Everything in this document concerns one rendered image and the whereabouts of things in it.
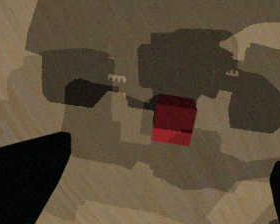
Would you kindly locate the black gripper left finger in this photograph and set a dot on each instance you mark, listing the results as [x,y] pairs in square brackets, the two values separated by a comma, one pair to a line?
[29,173]

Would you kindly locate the red block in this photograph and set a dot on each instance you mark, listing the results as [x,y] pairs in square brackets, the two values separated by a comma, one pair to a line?
[174,120]

